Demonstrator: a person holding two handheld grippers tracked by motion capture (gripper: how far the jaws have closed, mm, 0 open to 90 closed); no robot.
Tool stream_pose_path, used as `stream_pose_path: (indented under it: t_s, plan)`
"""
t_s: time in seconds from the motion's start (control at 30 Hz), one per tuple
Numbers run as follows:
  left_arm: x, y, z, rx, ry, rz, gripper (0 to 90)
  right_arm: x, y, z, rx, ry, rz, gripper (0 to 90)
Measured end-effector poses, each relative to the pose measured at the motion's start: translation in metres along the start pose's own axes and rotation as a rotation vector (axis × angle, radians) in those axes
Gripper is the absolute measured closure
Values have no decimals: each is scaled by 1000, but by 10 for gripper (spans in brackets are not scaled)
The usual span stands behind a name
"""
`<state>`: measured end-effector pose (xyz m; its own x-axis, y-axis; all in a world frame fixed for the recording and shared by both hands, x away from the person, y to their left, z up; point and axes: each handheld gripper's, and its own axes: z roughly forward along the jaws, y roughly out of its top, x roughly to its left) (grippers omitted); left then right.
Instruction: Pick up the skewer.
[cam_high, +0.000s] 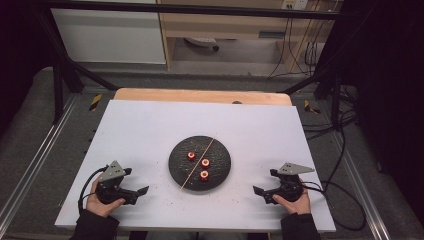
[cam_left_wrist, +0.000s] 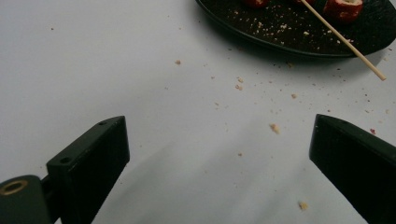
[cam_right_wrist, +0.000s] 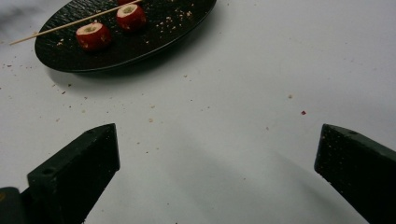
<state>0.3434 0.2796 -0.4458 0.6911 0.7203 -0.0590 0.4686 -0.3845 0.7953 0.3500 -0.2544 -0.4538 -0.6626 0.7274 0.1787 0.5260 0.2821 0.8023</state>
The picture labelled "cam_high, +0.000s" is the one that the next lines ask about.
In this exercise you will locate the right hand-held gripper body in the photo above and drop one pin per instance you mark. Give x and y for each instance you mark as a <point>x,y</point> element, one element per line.
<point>290,190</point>

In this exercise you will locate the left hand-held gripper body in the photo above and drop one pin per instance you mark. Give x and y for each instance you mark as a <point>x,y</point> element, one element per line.
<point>110,188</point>

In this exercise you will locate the black round plate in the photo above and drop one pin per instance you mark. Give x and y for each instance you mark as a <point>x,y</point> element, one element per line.
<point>216,176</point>

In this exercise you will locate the thin wooden skewer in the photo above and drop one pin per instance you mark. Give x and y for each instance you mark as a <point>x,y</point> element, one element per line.
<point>196,165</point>

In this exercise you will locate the red hawthorn piece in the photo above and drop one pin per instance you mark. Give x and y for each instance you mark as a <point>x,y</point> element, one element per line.
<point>205,162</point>
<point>191,155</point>
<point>204,175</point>

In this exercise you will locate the person's right hand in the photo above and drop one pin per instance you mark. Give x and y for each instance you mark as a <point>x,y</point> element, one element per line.
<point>298,206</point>

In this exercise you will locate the person's left hand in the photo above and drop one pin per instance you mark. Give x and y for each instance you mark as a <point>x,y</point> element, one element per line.
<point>100,208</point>

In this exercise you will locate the white table board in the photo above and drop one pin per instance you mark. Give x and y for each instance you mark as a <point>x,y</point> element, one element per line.
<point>133,133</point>

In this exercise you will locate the black metal stand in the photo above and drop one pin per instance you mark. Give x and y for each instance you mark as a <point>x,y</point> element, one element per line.
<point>335,96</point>
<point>58,86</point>

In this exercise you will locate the white cabinet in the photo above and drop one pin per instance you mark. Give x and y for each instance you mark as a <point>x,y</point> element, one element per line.
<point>110,33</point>

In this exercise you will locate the white power strip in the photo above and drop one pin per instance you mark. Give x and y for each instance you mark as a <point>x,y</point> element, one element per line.
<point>201,41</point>

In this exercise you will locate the wooden shelf unit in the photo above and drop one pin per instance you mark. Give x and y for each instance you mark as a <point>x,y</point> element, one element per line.
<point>216,26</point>

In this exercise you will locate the black metal crossbar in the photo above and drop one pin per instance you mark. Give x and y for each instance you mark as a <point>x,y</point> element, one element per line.
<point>200,9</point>

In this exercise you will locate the aluminium floor rail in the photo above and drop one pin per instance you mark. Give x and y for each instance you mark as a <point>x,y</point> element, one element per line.
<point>363,186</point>
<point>36,156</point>

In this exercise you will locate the white wall outlet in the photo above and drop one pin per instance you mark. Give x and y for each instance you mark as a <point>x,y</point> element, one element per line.
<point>295,4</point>

